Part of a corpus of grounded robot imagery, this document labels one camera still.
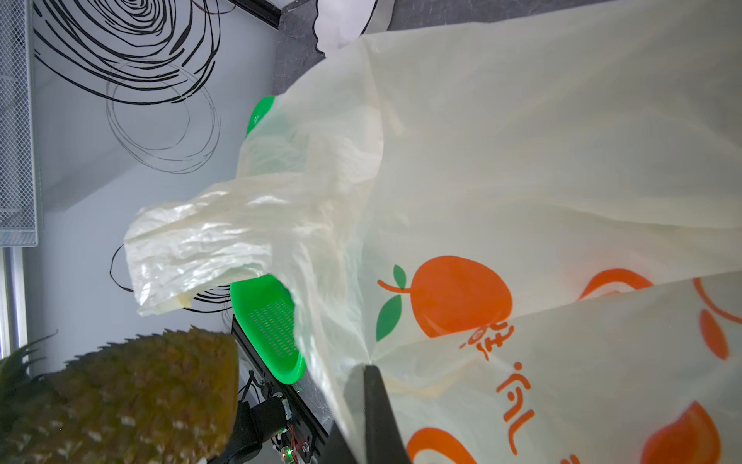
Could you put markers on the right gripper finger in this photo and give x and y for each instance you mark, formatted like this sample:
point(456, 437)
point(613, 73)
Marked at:
point(382, 439)

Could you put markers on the yellow plastic bag with oranges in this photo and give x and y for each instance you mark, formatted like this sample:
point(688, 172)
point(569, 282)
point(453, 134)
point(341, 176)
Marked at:
point(531, 228)

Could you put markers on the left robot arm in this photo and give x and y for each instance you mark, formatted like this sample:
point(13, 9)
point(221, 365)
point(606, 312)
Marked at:
point(295, 421)

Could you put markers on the green plastic basket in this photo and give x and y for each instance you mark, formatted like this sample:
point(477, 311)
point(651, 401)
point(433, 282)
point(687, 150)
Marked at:
point(265, 311)

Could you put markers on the white scalloped bowl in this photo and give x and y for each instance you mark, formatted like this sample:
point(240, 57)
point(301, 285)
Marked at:
point(340, 22)

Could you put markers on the white mesh wall shelf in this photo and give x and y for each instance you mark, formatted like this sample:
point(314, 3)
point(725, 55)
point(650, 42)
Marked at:
point(19, 217)

